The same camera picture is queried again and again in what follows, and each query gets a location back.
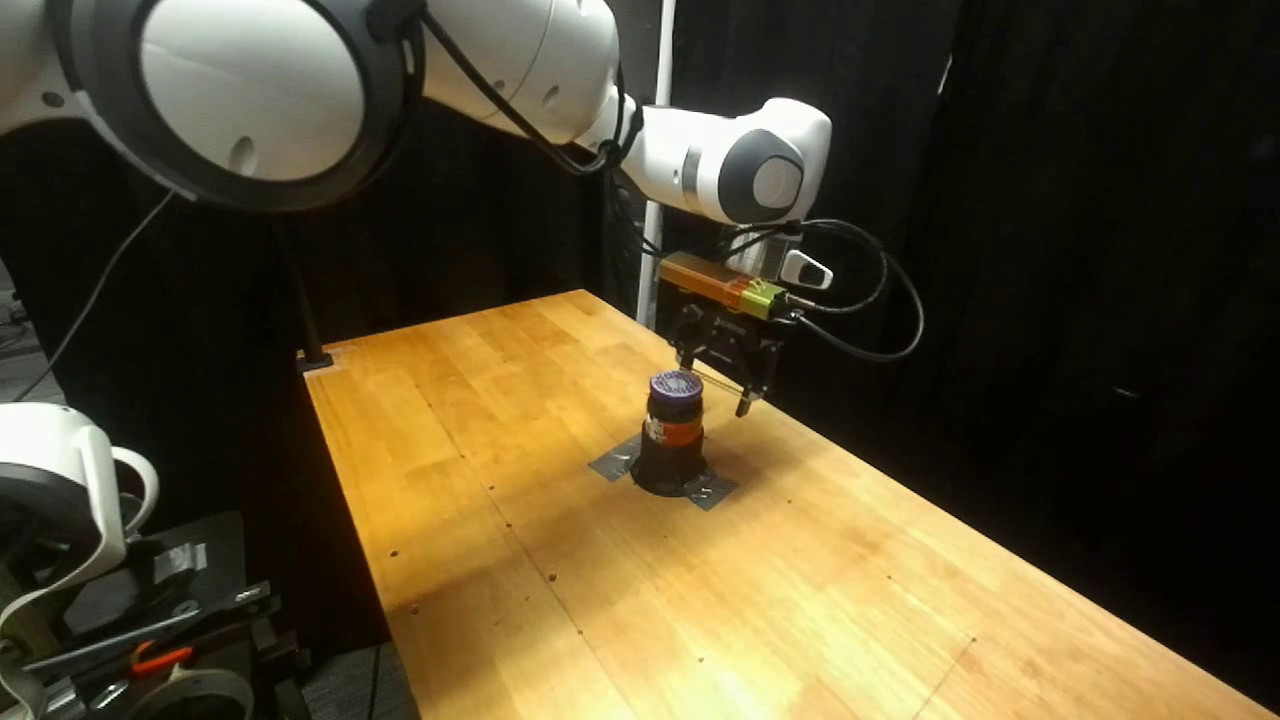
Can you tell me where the black thin stand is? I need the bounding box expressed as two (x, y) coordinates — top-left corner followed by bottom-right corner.
(271, 215), (336, 376)

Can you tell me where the thin grey hanging cable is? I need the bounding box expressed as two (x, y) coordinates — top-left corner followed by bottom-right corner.
(9, 187), (180, 404)

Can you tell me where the black jar with orange label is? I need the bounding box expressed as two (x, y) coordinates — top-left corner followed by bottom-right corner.
(630, 368), (714, 500)

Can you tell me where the black backdrop curtain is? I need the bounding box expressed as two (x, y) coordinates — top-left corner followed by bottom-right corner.
(0, 0), (1280, 717)

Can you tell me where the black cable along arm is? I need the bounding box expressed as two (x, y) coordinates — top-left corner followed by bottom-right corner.
(398, 0), (638, 180)

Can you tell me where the grey duct tape piece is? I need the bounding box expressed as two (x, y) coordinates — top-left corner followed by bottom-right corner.
(680, 467), (742, 515)
(590, 442), (644, 484)

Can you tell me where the white vertical pole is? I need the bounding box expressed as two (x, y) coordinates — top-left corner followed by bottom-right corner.
(631, 0), (680, 331)

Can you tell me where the orange handled tool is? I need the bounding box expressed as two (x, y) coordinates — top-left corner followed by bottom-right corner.
(128, 640), (201, 681)

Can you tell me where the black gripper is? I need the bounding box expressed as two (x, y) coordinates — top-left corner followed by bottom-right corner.
(668, 294), (793, 418)

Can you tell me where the black looped camera cable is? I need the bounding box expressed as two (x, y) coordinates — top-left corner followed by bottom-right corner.
(724, 215), (932, 368)

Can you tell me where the black equipment base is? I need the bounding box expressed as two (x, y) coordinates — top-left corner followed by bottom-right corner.
(0, 512), (318, 720)

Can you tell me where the white rounded machine housing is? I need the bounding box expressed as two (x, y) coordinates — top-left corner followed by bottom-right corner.
(0, 395), (163, 630)

